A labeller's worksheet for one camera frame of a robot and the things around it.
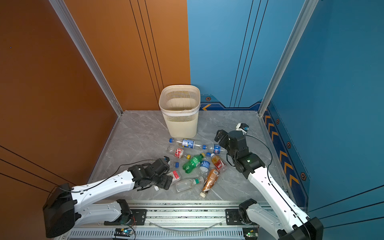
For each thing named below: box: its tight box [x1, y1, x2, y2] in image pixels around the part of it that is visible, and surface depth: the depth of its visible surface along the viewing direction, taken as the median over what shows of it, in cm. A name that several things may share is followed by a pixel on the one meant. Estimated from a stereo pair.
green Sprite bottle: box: [182, 152, 206, 174], surface depth 89 cm
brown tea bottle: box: [200, 169, 220, 198], surface depth 82 cm
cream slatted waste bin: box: [159, 84, 201, 139], surface depth 98 cm
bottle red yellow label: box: [210, 153, 228, 173], surface depth 88 cm
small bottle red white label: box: [174, 148, 191, 160], surface depth 93 cm
